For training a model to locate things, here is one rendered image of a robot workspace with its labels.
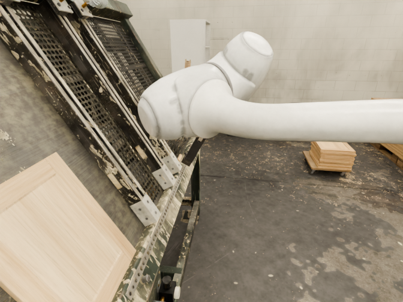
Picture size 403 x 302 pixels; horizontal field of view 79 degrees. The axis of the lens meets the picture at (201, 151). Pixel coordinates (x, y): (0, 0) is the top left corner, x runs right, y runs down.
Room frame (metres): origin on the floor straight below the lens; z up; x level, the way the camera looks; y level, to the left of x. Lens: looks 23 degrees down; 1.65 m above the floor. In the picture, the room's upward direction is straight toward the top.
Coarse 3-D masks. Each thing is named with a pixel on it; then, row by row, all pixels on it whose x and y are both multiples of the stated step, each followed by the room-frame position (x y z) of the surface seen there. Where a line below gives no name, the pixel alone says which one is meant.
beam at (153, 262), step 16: (176, 176) 1.34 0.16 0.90; (176, 192) 1.22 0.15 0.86; (160, 208) 1.01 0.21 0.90; (176, 208) 1.12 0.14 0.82; (144, 240) 0.80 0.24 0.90; (160, 240) 0.85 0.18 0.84; (160, 256) 0.79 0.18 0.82; (128, 272) 0.64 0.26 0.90; (144, 272) 0.67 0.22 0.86; (144, 288) 0.62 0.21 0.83
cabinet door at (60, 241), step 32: (0, 192) 0.55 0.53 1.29; (32, 192) 0.61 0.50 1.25; (64, 192) 0.69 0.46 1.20; (0, 224) 0.49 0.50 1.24; (32, 224) 0.55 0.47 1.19; (64, 224) 0.61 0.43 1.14; (96, 224) 0.70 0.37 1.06; (0, 256) 0.44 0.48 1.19; (32, 256) 0.48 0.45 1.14; (64, 256) 0.54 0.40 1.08; (96, 256) 0.61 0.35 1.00; (128, 256) 0.70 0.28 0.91; (32, 288) 0.43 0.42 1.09; (64, 288) 0.48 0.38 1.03; (96, 288) 0.53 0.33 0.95
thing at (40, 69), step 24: (0, 0) 0.96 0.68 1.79; (0, 24) 0.96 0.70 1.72; (24, 48) 0.95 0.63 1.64; (48, 72) 0.95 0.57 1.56; (48, 96) 0.94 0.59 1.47; (72, 96) 0.97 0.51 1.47; (72, 120) 0.93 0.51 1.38; (96, 144) 0.92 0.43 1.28; (120, 168) 0.92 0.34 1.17; (120, 192) 0.91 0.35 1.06; (144, 192) 0.95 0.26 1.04; (144, 216) 0.90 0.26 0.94
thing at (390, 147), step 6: (372, 144) 4.10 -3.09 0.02; (378, 144) 3.92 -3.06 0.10; (384, 144) 3.72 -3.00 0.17; (390, 144) 3.57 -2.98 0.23; (396, 144) 3.42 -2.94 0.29; (402, 144) 3.31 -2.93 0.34; (378, 150) 3.87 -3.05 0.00; (384, 150) 3.83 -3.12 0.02; (390, 150) 3.52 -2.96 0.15; (396, 150) 3.39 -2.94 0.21; (402, 150) 3.26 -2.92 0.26; (390, 156) 3.58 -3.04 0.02; (396, 156) 3.38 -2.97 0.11; (402, 156) 3.22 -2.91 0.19; (396, 162) 3.35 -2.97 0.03; (402, 162) 3.20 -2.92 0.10; (402, 168) 3.16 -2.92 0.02
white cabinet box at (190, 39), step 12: (180, 24) 4.41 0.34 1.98; (192, 24) 4.38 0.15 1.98; (204, 24) 4.34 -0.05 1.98; (180, 36) 4.41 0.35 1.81; (192, 36) 4.38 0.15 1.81; (204, 36) 4.34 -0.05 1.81; (180, 48) 4.41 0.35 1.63; (192, 48) 4.38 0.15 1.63; (204, 48) 4.34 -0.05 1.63; (180, 60) 4.41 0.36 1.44; (192, 60) 4.38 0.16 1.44; (204, 60) 4.34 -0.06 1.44
